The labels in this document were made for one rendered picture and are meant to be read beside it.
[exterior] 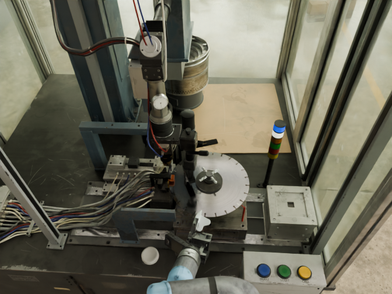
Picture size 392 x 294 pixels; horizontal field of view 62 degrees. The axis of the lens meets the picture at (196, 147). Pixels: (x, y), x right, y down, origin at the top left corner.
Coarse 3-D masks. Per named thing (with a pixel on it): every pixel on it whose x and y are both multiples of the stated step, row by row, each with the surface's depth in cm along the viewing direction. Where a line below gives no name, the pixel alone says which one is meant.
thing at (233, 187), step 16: (208, 160) 142; (224, 160) 141; (176, 176) 136; (224, 176) 136; (240, 176) 135; (176, 192) 131; (192, 192) 130; (224, 192) 130; (240, 192) 130; (192, 208) 125; (208, 208) 125; (224, 208) 125
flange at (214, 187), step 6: (198, 174) 135; (204, 174) 135; (216, 174) 135; (198, 180) 133; (204, 180) 131; (216, 180) 133; (222, 180) 133; (198, 186) 131; (204, 186) 131; (210, 186) 131; (216, 186) 131; (210, 192) 130
